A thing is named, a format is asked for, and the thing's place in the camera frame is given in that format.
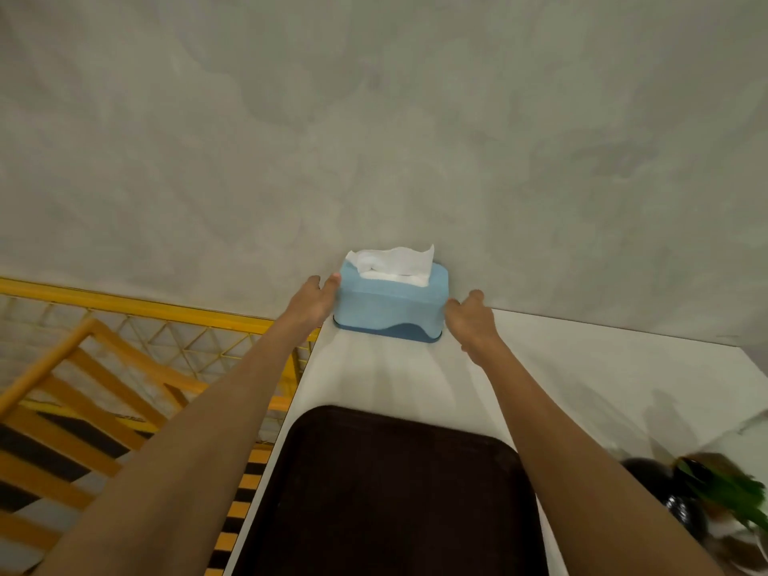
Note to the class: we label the person's right hand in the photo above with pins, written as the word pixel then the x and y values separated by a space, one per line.
pixel 471 326

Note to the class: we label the person's left hand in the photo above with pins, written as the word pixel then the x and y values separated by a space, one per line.
pixel 311 302

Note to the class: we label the person's right thumb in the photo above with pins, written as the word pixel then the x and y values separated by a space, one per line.
pixel 476 298

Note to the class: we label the person's left thumb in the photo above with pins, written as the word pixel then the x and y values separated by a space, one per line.
pixel 331 287

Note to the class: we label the blue tissue box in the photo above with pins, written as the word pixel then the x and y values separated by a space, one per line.
pixel 391 305

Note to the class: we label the person's left forearm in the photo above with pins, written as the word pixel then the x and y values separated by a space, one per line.
pixel 186 449

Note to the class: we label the person's right forearm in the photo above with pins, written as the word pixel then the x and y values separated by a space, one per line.
pixel 588 461

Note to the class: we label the white tissue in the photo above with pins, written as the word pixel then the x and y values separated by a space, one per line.
pixel 393 263

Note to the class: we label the yellow metal railing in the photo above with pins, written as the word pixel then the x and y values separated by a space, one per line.
pixel 180 335

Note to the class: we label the dark brown tray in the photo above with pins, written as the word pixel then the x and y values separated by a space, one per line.
pixel 390 497

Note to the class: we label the yellow black hazard tape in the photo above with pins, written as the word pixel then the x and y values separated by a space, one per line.
pixel 237 509

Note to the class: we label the black round vase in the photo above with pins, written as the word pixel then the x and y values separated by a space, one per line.
pixel 666 488

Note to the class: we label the green plant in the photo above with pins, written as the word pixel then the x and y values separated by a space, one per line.
pixel 729 488

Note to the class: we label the yellow wooden frame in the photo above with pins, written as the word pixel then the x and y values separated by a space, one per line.
pixel 78 413

